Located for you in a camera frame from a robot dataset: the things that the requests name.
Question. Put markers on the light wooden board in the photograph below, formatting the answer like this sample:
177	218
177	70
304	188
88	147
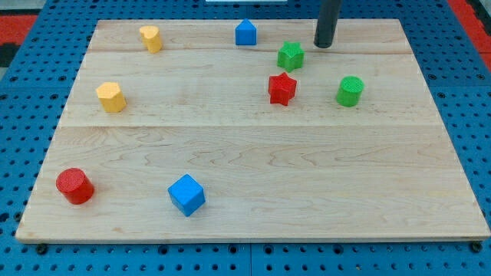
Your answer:
313	171

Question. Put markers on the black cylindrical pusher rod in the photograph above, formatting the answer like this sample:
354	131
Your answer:
329	11

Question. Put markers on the red star block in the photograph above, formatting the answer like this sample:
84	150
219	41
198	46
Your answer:
281	89

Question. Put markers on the yellow hexagon block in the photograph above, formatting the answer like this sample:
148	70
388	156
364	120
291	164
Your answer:
111	97

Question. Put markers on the red cylinder block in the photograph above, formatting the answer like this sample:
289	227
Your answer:
75	186

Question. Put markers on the blue cube block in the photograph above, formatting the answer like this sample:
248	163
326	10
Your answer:
187	194

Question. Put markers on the blue pentagon house block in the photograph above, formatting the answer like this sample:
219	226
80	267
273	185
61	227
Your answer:
245	33

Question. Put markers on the green star block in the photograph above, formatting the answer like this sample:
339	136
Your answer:
290	56

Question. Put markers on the green cylinder block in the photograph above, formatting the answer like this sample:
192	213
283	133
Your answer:
349	91

